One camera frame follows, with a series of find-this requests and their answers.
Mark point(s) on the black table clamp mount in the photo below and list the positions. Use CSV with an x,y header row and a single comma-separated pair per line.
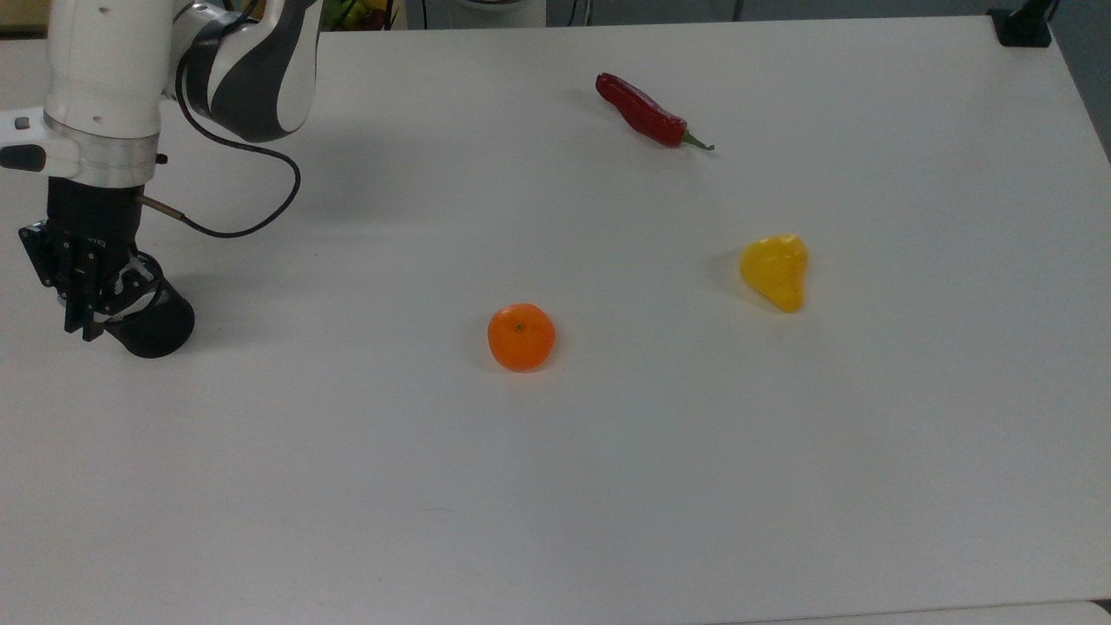
x,y
1022,26

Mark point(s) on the light wooden side table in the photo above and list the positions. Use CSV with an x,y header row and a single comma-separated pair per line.
x,y
22,13

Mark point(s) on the black mesh pen cup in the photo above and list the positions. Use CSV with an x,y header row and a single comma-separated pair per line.
x,y
161,325

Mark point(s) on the orange mandarin fruit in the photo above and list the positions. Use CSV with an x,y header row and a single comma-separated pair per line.
x,y
521,337

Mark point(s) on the yellow bell pepper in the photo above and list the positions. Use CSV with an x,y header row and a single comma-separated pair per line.
x,y
777,269

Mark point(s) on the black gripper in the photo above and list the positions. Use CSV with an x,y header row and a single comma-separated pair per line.
x,y
91,226

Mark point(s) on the basket of toy fruit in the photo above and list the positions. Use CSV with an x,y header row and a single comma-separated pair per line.
x,y
360,13

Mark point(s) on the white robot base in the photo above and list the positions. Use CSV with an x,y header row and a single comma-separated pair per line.
x,y
501,10

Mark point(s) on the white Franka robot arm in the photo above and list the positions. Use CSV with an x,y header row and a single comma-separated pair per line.
x,y
108,69

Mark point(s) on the red chili pepper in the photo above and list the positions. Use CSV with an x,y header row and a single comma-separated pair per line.
x,y
642,111

